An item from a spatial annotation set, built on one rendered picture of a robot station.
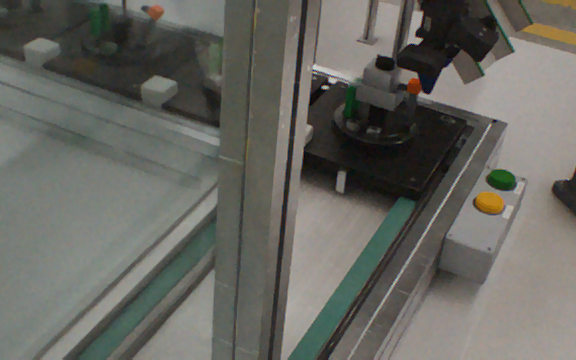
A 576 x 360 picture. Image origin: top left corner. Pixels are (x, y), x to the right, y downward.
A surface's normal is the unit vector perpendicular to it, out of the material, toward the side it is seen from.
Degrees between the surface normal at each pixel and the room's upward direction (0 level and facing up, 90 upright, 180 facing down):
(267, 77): 90
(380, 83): 90
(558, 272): 0
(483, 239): 0
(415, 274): 0
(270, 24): 90
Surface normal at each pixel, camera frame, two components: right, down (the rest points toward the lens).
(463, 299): 0.07, -0.81
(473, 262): -0.45, 0.49
